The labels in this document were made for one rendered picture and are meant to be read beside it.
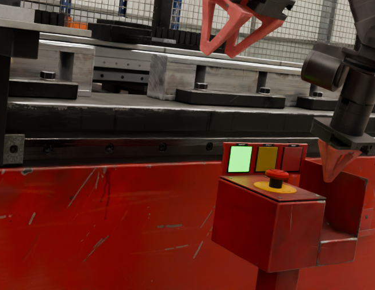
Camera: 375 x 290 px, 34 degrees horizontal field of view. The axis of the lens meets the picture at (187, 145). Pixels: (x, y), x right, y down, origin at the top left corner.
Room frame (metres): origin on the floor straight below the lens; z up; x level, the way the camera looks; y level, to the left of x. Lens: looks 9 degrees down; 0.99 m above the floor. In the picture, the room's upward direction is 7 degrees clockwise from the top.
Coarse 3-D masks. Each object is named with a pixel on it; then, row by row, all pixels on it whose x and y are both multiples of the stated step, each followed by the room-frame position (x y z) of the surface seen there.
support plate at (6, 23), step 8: (0, 24) 0.81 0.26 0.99; (8, 24) 0.82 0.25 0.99; (16, 24) 0.82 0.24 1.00; (24, 24) 0.83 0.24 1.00; (32, 24) 0.84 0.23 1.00; (40, 24) 0.85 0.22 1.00; (56, 32) 0.86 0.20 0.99; (64, 32) 0.87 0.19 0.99; (72, 32) 0.88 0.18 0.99; (80, 32) 0.89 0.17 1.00; (88, 32) 0.90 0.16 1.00
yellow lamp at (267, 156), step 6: (258, 150) 1.09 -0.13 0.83; (264, 150) 1.10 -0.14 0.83; (270, 150) 1.11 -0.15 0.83; (276, 150) 1.11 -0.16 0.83; (258, 156) 1.09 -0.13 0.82; (264, 156) 1.10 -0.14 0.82; (270, 156) 1.11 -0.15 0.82; (276, 156) 1.11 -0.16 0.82; (258, 162) 1.09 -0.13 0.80; (264, 162) 1.10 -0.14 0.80; (270, 162) 1.11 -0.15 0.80; (258, 168) 1.09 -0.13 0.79; (264, 168) 1.10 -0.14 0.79; (270, 168) 1.11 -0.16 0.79
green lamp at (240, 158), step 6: (234, 150) 1.06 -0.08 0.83; (240, 150) 1.07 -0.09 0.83; (246, 150) 1.07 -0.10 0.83; (234, 156) 1.06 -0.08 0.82; (240, 156) 1.07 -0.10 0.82; (246, 156) 1.07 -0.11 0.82; (234, 162) 1.06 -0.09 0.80; (240, 162) 1.07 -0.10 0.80; (246, 162) 1.08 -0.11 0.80; (234, 168) 1.06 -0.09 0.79; (240, 168) 1.07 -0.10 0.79; (246, 168) 1.08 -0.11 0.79
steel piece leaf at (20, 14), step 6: (0, 6) 0.94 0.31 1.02; (6, 6) 0.95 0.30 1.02; (12, 6) 0.96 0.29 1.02; (0, 12) 0.94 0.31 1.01; (6, 12) 0.95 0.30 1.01; (12, 12) 0.96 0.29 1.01; (18, 12) 0.96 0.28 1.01; (24, 12) 0.97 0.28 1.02; (30, 12) 0.98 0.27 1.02; (6, 18) 0.95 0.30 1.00; (12, 18) 0.96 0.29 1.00; (18, 18) 0.96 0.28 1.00; (24, 18) 0.97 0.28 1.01; (30, 18) 0.98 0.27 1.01
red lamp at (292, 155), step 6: (288, 150) 1.13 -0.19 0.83; (294, 150) 1.14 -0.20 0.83; (300, 150) 1.15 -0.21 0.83; (288, 156) 1.13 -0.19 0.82; (294, 156) 1.14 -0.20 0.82; (300, 156) 1.15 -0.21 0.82; (282, 162) 1.13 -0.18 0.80; (288, 162) 1.13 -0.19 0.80; (294, 162) 1.14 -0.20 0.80; (282, 168) 1.13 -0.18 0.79; (288, 168) 1.13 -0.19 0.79; (294, 168) 1.14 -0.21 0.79
